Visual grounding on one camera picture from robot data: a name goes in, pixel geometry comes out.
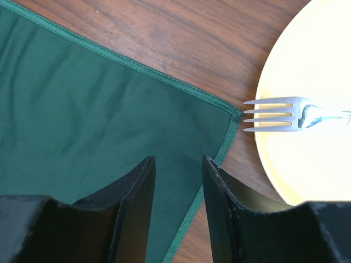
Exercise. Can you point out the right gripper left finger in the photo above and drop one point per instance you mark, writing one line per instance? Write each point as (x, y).
(110, 225)

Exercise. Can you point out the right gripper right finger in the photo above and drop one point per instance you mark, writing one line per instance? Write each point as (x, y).
(247, 226)

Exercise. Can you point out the dark green cloth napkin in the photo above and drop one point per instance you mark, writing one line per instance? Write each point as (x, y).
(75, 116)

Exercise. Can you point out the silver fork on plate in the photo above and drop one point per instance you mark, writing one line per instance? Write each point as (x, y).
(289, 114)

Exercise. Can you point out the yellow round plate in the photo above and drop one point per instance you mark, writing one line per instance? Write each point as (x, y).
(310, 59)

